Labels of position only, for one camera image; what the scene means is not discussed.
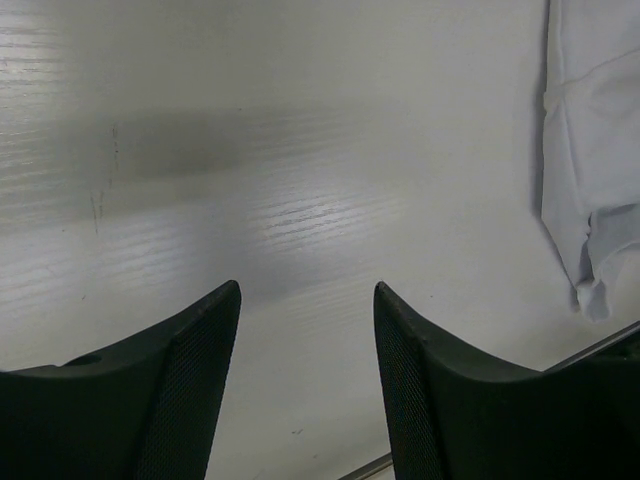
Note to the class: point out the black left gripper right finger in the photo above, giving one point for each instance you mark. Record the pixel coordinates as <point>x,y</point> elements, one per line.
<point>500,415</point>

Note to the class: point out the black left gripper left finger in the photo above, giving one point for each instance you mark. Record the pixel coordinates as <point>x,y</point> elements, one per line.
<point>145,407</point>

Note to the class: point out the white skirt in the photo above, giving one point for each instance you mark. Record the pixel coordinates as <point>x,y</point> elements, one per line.
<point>590,196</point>

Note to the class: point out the aluminium table edge rail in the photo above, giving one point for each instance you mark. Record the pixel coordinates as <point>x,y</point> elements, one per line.
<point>500,400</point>

